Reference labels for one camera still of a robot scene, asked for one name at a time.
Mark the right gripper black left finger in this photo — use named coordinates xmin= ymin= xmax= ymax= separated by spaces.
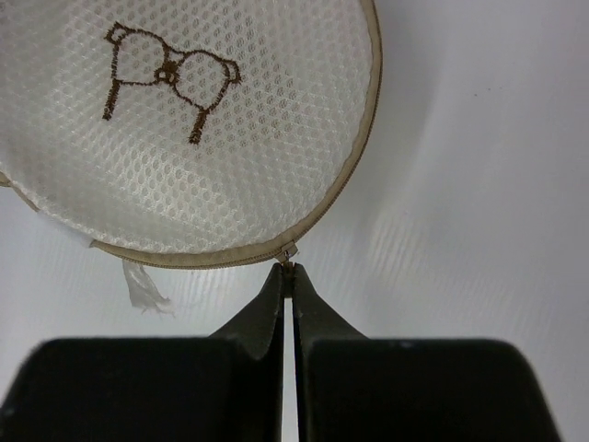
xmin=1 ymin=265 xmax=283 ymax=441

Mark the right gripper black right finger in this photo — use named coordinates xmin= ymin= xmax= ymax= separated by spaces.
xmin=291 ymin=264 xmax=560 ymax=441

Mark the beige round mesh laundry bag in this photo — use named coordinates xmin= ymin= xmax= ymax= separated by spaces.
xmin=0 ymin=0 xmax=384 ymax=319

